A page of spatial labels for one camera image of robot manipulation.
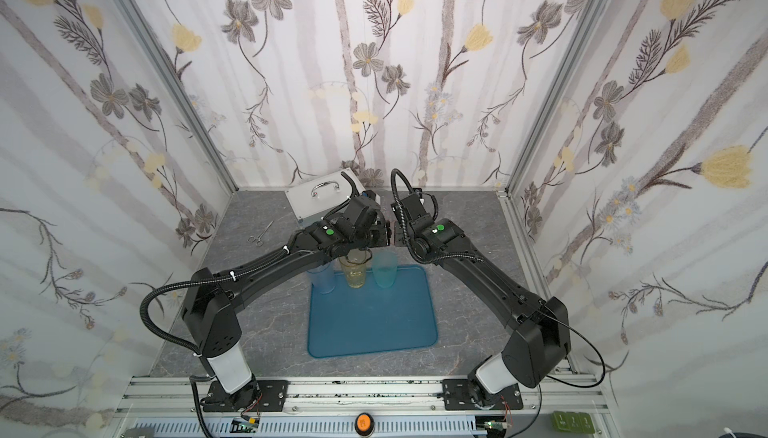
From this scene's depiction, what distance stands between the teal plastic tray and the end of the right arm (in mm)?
329

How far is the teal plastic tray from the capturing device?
0.84 meters

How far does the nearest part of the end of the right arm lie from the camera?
0.54 m
